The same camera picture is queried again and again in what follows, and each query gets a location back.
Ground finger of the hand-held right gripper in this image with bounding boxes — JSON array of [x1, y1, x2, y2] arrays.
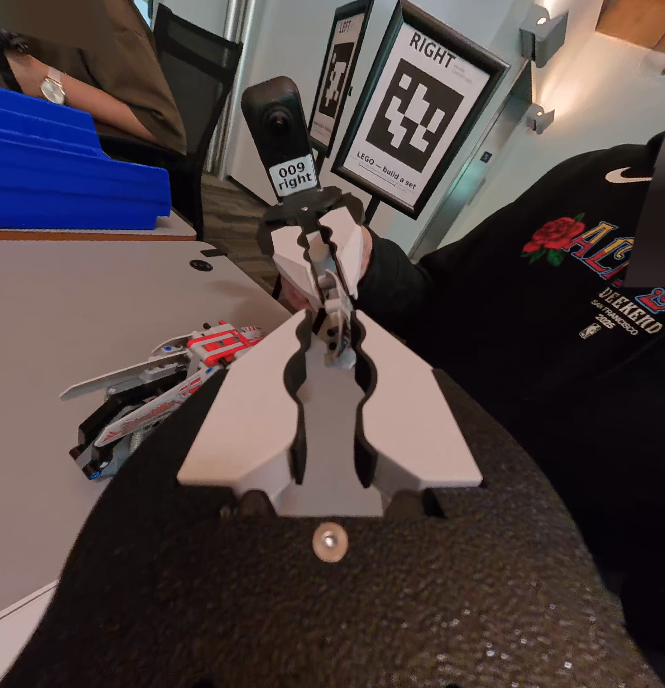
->
[[318, 207, 365, 300], [272, 225, 321, 311]]

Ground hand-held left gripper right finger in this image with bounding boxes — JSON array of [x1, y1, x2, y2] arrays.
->
[[354, 311, 484, 512]]

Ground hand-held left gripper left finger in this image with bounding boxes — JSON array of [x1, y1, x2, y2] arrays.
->
[[177, 311, 314, 514]]

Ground grey red brick truck model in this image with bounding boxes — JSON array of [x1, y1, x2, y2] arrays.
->
[[58, 320, 269, 482]]

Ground grey brick side beam assembly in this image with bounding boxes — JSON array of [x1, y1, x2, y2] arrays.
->
[[316, 269, 360, 372]]

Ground person's right forearm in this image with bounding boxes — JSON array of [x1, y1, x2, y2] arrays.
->
[[357, 226, 436, 345]]

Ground adjoining brown edged desk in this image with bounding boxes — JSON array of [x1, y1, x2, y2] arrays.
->
[[0, 209, 198, 241]]

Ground grey desk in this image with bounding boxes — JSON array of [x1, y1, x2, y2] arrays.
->
[[0, 239, 296, 619]]

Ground black framed marker sign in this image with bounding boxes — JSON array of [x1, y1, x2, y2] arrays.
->
[[307, 0, 375, 158], [331, 0, 511, 220]]

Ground black mesh chair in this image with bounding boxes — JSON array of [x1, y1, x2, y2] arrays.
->
[[152, 3, 244, 240]]

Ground silver metal pipe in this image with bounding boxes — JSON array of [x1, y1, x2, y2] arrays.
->
[[204, 0, 256, 175]]

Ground blue plastic bin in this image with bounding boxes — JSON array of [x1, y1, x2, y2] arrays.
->
[[0, 83, 172, 231]]

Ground white sheet yellow edge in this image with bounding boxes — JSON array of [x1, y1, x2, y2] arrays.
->
[[0, 580, 59, 675]]

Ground grey wall bracket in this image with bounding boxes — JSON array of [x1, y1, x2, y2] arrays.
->
[[520, 4, 570, 68], [526, 103, 556, 135]]

